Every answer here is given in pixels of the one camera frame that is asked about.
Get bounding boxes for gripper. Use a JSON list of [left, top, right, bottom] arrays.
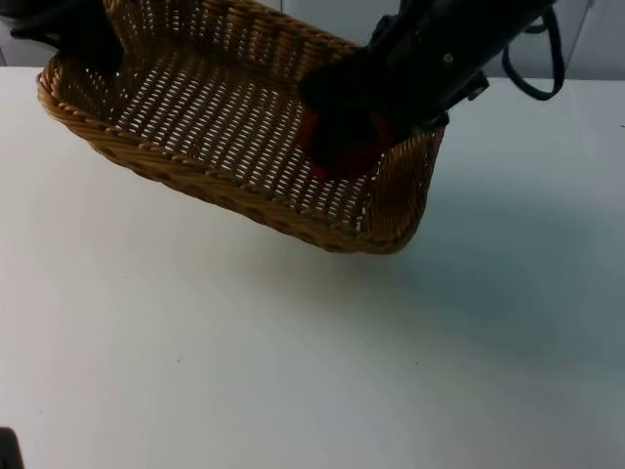
[[299, 9, 519, 173], [0, 0, 126, 77]]

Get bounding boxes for black cable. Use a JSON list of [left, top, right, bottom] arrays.
[[501, 0, 568, 103]]

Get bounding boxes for pale brown wicker basket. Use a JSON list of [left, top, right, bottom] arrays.
[[36, 0, 447, 256]]

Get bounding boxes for red cube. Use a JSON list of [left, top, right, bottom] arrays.
[[300, 109, 394, 178]]

